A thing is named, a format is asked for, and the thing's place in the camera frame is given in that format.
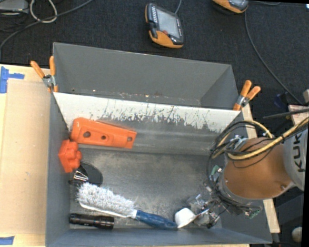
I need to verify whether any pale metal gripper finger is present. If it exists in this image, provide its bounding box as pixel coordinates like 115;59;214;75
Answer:
186;193;205;208

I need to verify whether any brown cardboard board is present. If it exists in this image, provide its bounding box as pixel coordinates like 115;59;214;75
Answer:
0;77;58;242

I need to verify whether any black round disc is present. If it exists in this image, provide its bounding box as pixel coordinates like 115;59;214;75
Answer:
68;161;105;188

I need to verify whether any white cup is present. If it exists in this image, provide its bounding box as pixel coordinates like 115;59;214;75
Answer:
173;206;201;231

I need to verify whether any white brush with blue handle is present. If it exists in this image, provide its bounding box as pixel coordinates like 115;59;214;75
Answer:
74;181;182;231

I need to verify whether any long orange block with holes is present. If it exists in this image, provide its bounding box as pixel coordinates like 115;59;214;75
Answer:
68;116;139;150

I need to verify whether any small silver metal clip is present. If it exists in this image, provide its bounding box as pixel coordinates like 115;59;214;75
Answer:
73;169;90;183

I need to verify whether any black flashlight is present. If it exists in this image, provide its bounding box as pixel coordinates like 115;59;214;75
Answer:
68;213;115;231

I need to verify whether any grey metal bin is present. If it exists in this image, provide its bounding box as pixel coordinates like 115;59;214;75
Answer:
38;42;286;247

